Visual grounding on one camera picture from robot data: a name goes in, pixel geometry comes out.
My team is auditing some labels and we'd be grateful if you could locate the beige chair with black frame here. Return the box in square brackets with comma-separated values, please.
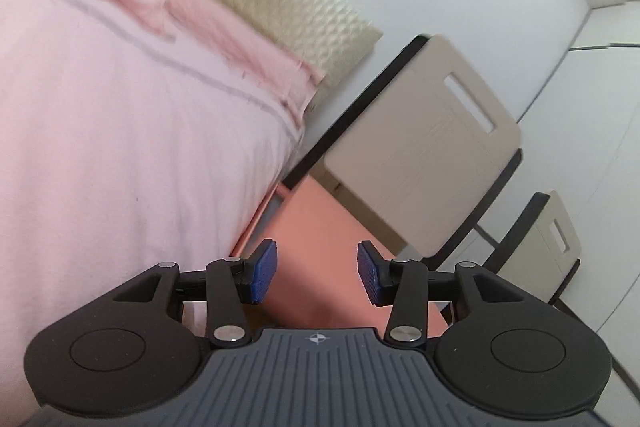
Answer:
[282, 34, 523, 268]
[482, 191, 583, 308]

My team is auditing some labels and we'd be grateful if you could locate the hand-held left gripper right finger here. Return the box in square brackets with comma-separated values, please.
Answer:
[356, 240, 538, 348]

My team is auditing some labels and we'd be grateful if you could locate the pink pillow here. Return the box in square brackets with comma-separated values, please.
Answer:
[165, 0, 326, 128]

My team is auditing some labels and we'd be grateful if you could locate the bed with pink sheet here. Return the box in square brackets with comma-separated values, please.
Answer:
[0, 0, 306, 427]

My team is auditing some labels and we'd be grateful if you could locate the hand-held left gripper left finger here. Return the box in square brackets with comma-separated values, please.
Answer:
[97, 238, 278, 348]

